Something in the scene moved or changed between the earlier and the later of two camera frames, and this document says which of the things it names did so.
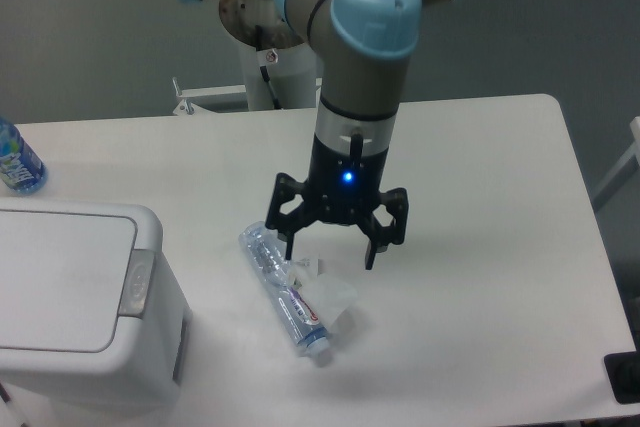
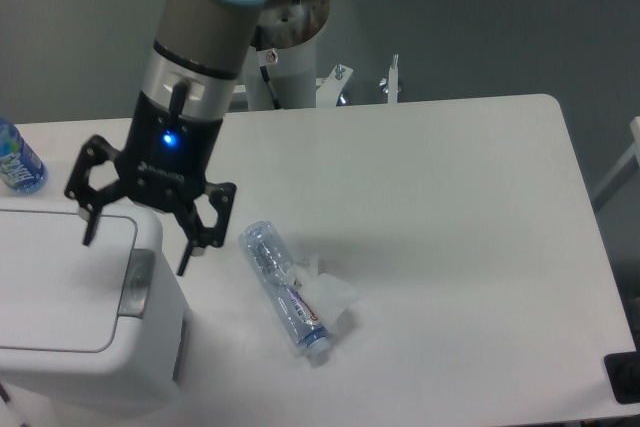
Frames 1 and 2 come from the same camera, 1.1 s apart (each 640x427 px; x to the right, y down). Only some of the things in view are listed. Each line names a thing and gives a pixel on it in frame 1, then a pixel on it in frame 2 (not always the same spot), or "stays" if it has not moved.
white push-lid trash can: (91, 317) stays
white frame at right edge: (629, 165) stays
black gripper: (342, 188) → (165, 164)
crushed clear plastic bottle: (267, 250) stays
